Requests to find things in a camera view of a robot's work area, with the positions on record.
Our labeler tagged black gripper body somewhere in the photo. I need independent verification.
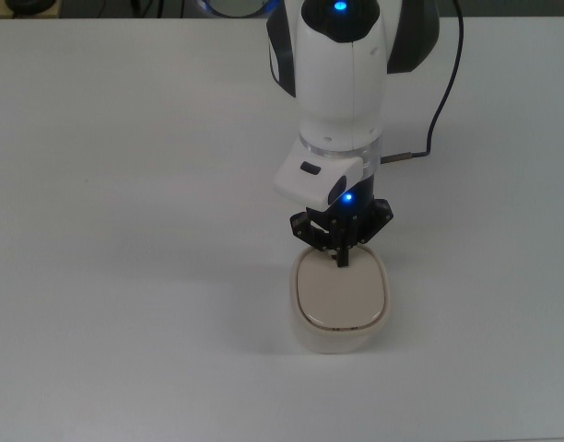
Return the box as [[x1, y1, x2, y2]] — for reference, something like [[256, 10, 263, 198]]
[[305, 176, 381, 227]]

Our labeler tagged small white trash can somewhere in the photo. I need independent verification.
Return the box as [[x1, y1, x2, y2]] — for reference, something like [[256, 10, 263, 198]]
[[288, 243, 394, 355]]

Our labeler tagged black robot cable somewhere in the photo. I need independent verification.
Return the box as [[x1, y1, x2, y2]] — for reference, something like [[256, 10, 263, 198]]
[[380, 0, 466, 163]]

